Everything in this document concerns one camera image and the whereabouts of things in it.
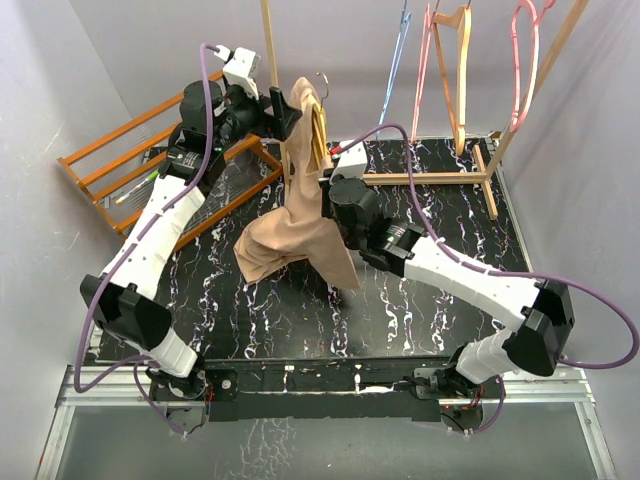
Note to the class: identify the gold yellow hanger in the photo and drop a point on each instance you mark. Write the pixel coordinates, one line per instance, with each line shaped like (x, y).
(319, 148)

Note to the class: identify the green marker pen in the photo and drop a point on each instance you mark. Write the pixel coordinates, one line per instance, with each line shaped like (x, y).
(148, 179)

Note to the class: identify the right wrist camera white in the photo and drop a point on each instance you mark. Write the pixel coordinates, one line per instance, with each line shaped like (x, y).
(350, 160)

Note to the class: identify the wooden hanger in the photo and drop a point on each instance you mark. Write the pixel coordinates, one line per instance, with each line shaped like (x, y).
(461, 22)

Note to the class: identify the beige t shirt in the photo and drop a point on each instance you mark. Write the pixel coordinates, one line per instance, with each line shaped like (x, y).
(296, 230)

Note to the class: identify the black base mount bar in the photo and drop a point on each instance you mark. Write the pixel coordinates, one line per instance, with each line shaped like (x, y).
(419, 388)

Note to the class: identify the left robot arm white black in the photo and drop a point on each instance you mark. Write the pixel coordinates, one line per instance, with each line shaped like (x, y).
(121, 299)

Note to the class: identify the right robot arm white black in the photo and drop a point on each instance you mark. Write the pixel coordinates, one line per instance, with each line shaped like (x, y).
(536, 316)

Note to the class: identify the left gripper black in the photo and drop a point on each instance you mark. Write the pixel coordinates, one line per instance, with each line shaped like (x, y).
(283, 115)

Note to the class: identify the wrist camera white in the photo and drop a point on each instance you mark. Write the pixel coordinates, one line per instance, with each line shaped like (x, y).
(239, 68)
(350, 160)

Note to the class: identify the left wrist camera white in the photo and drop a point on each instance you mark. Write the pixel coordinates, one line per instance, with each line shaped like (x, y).
(239, 68)

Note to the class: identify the wooden clothes rack frame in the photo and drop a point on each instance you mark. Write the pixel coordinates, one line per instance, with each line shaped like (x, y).
(539, 70)

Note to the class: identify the orange wooden shelf rack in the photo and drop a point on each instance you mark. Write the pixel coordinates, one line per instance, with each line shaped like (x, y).
(114, 164)

